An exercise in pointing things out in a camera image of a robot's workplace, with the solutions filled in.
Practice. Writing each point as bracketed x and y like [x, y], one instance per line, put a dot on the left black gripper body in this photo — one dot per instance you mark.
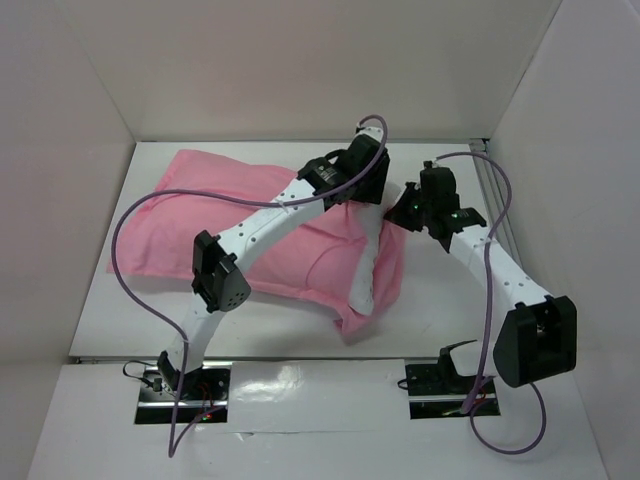
[371, 188]

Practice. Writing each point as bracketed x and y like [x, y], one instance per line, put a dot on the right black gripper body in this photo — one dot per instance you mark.
[406, 211]

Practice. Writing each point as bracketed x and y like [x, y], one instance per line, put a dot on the white pillow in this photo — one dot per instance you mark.
[370, 218]

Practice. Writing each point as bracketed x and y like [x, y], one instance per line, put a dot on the pink satin pillowcase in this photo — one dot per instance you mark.
[313, 263]

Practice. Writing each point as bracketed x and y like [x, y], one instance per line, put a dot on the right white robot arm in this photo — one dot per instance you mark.
[537, 336]

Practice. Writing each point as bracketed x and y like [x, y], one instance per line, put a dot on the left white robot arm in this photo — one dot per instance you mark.
[221, 262]

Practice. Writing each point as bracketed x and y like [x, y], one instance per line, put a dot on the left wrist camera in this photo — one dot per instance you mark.
[363, 148]

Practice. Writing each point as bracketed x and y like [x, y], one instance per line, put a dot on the aluminium frame rail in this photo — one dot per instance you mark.
[495, 195]

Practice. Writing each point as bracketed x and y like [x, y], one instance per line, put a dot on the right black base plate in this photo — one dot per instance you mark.
[435, 389]

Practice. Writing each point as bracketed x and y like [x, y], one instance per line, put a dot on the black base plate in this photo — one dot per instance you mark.
[435, 389]
[208, 396]

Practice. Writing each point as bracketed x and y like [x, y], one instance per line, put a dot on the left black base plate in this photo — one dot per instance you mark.
[208, 396]

